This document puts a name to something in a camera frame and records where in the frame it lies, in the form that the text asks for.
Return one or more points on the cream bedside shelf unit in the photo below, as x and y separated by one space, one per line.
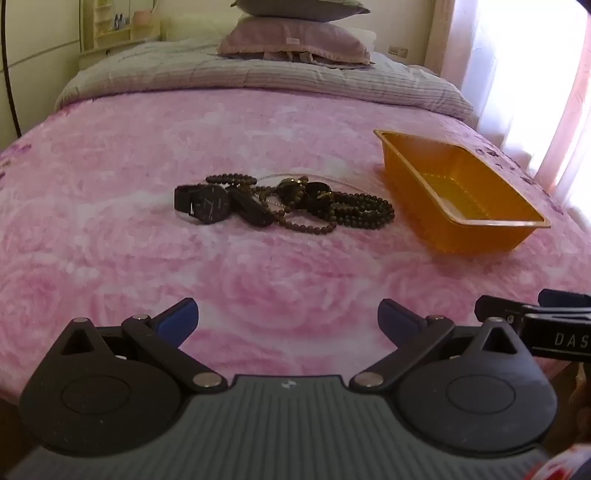
99 34

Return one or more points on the black wrist watch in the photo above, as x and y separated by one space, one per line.
210 205

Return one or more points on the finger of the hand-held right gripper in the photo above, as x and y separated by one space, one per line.
494 307
565 299

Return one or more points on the red white patterned clothing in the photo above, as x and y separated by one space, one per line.
563 464

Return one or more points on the small bottles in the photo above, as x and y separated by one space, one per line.
118 21

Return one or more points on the pink pot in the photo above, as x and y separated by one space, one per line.
145 17

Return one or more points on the cream wardrobe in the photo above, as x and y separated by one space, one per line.
41 27

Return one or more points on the pink rose pattern blanket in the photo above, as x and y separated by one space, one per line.
138 254

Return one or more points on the mauve pillow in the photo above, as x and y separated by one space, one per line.
286 41

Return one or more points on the person's right hand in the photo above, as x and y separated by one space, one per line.
581 392

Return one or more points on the black curved pole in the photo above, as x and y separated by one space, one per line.
9 83

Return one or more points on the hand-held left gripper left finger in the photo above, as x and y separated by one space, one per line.
178 321

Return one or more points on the striped grey duvet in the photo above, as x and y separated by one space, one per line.
184 69

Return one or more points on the grey green pillow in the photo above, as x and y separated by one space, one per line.
295 7

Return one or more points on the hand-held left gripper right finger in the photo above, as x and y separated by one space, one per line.
395 321

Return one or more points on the yellow plastic tray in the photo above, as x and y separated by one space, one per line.
461 184

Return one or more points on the pink sheer curtain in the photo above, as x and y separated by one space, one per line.
508 69

